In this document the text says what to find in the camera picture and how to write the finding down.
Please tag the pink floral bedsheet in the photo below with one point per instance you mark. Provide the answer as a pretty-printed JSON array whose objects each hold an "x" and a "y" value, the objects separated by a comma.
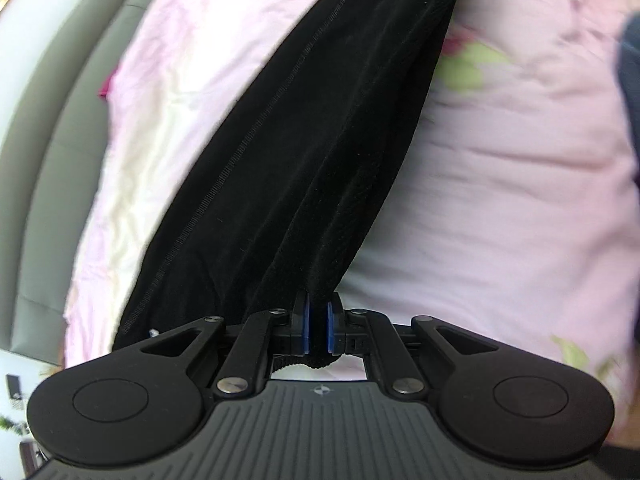
[{"x": 500, "y": 210}]

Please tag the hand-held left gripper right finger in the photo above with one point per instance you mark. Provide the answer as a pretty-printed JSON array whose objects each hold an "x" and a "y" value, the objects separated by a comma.
[{"x": 331, "y": 327}]

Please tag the grey padded headboard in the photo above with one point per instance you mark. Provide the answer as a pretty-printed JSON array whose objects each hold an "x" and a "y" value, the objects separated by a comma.
[{"x": 55, "y": 170}]

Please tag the magenta cloth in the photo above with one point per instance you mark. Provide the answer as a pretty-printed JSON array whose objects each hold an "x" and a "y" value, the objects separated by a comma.
[{"x": 105, "y": 89}]

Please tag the black pants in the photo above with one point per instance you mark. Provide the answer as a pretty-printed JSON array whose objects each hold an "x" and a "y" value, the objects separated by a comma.
[{"x": 300, "y": 160}]

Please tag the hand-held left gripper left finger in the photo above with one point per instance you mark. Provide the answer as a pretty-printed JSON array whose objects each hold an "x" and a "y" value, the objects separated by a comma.
[{"x": 305, "y": 327}]

